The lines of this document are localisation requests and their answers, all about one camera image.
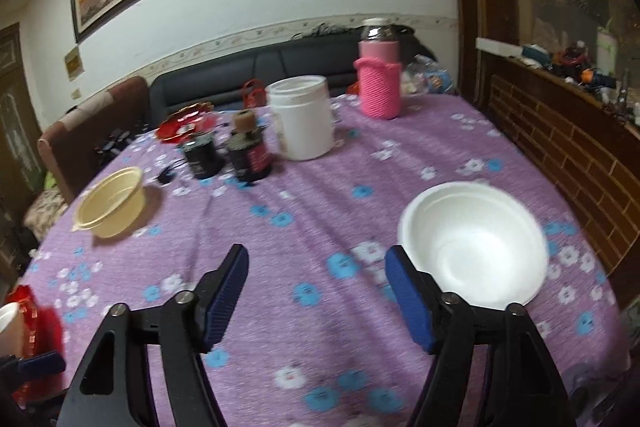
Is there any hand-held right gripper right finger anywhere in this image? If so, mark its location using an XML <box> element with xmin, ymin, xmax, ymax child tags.
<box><xmin>385</xmin><ymin>245</ymin><xmax>571</xmax><ymax>427</ymax></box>

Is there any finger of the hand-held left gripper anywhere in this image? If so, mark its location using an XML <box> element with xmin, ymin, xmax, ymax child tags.
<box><xmin>17</xmin><ymin>351</ymin><xmax>67</xmax><ymax>375</ymax></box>

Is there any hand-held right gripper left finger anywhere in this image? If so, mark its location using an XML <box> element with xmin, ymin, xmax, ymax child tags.
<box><xmin>57</xmin><ymin>244</ymin><xmax>249</xmax><ymax>427</ymax></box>

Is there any red glass plate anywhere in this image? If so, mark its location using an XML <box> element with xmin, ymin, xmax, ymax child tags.
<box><xmin>156</xmin><ymin>103</ymin><xmax>218</xmax><ymax>142</ymax></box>
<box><xmin>7</xmin><ymin>285</ymin><xmax>66</xmax><ymax>408</ymax></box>

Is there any white paper bowl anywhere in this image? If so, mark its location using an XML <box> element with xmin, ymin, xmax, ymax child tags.
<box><xmin>397</xmin><ymin>182</ymin><xmax>550</xmax><ymax>309</ymax></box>

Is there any purple floral tablecloth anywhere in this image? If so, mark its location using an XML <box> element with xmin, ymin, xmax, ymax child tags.
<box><xmin>20</xmin><ymin>94</ymin><xmax>631</xmax><ymax>427</ymax></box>

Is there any black power adapter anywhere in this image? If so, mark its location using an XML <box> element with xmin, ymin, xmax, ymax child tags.
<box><xmin>182</xmin><ymin>131</ymin><xmax>224</xmax><ymax>180</ymax></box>

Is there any dark jar with cork lid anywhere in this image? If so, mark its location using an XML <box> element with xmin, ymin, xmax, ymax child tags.
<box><xmin>227</xmin><ymin>110</ymin><xmax>272</xmax><ymax>182</ymax></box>

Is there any beige plastic bowl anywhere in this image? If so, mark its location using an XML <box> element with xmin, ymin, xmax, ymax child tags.
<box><xmin>71</xmin><ymin>167</ymin><xmax>147</xmax><ymax>239</ymax></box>

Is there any floral seat cushion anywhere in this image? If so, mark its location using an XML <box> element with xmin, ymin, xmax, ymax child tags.
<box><xmin>22</xmin><ymin>189</ymin><xmax>71</xmax><ymax>245</ymax></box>

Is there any white plastic jar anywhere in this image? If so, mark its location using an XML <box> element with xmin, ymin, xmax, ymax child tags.
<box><xmin>266</xmin><ymin>76</ymin><xmax>335</xmax><ymax>161</ymax></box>

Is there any small red gift bag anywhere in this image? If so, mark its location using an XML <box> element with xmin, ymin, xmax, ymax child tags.
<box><xmin>242</xmin><ymin>79</ymin><xmax>266</xmax><ymax>108</ymax></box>

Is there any brown chair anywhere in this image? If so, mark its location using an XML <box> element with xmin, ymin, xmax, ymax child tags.
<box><xmin>39</xmin><ymin>76</ymin><xmax>151</xmax><ymax>205</ymax></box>

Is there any bottle in pink knitted sleeve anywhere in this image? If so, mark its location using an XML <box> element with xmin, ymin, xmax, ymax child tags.
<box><xmin>353</xmin><ymin>18</ymin><xmax>403</xmax><ymax>120</ymax></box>

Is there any clear plastic bag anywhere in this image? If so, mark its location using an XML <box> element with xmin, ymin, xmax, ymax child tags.
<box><xmin>400</xmin><ymin>54</ymin><xmax>458</xmax><ymax>96</ymax></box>

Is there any dark wooden door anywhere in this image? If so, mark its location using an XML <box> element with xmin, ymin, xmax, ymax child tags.
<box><xmin>0</xmin><ymin>24</ymin><xmax>43</xmax><ymax>208</ymax></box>

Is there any black leather sofa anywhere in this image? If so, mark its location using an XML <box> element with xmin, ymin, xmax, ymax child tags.
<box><xmin>150</xmin><ymin>27</ymin><xmax>441</xmax><ymax>118</ymax></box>

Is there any pile of small gadgets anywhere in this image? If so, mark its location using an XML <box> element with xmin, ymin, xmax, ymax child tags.
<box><xmin>520</xmin><ymin>39</ymin><xmax>640</xmax><ymax>125</ymax></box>

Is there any black power cable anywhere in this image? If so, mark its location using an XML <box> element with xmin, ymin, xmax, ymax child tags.
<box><xmin>157</xmin><ymin>162</ymin><xmax>188</xmax><ymax>185</ymax></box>

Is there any yellow wall sticker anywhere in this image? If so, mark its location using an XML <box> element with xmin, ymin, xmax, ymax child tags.
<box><xmin>64</xmin><ymin>47</ymin><xmax>85</xmax><ymax>82</ymax></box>

